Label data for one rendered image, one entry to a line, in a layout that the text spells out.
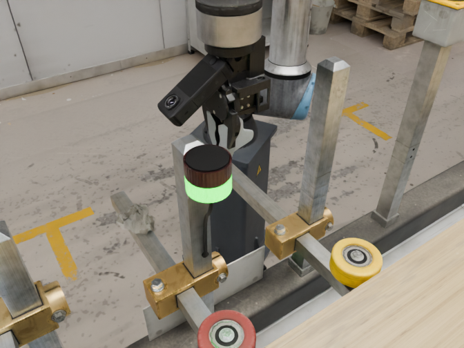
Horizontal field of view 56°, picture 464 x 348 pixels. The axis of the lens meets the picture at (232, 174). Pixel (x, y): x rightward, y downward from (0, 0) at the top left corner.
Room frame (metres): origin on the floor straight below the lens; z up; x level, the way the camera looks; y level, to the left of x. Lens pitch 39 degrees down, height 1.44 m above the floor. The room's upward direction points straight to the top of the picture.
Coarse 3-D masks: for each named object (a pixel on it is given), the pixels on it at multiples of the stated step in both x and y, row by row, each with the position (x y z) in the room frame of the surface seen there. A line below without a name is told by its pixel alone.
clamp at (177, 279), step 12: (216, 252) 0.50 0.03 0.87; (180, 264) 0.47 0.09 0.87; (216, 264) 0.47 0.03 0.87; (156, 276) 0.44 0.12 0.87; (168, 276) 0.44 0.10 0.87; (180, 276) 0.44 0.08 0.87; (192, 276) 0.44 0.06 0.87; (204, 276) 0.44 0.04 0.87; (216, 276) 0.46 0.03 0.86; (144, 288) 0.43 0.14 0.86; (168, 288) 0.42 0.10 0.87; (180, 288) 0.42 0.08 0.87; (204, 288) 0.44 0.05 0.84; (216, 288) 0.46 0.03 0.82; (156, 300) 0.40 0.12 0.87; (168, 300) 0.41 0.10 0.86; (156, 312) 0.40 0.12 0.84; (168, 312) 0.41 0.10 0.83
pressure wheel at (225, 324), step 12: (216, 312) 0.35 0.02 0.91; (228, 312) 0.35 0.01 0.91; (204, 324) 0.34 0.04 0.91; (216, 324) 0.34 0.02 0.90; (228, 324) 0.34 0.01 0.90; (240, 324) 0.34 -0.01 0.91; (252, 324) 0.34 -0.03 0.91; (204, 336) 0.32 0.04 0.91; (216, 336) 0.32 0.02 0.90; (228, 336) 0.31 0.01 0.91; (240, 336) 0.32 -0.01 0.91; (252, 336) 0.32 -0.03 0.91
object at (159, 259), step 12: (120, 192) 0.66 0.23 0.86; (120, 204) 0.63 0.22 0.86; (132, 204) 0.63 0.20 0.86; (144, 240) 0.53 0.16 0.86; (156, 240) 0.53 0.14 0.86; (144, 252) 0.52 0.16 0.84; (156, 252) 0.50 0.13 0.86; (156, 264) 0.48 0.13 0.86; (168, 264) 0.48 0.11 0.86; (192, 288) 0.43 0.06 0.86; (180, 300) 0.41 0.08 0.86; (192, 300) 0.41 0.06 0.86; (192, 312) 0.38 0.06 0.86; (204, 312) 0.38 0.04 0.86; (192, 324) 0.37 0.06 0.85
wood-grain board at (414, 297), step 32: (416, 256) 0.46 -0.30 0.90; (448, 256) 0.46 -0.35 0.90; (384, 288) 0.40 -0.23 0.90; (416, 288) 0.40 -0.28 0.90; (448, 288) 0.40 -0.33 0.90; (320, 320) 0.34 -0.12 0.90; (352, 320) 0.34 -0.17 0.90; (384, 320) 0.34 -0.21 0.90; (416, 320) 0.34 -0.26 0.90; (448, 320) 0.34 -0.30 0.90
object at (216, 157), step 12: (192, 156) 0.43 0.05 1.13; (204, 156) 0.43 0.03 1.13; (216, 156) 0.43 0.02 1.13; (228, 156) 0.43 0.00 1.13; (192, 168) 0.41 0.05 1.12; (204, 168) 0.40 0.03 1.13; (216, 168) 0.40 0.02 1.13; (204, 216) 0.44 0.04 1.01; (204, 228) 0.44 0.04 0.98; (204, 240) 0.45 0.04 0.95; (204, 252) 0.45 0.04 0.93
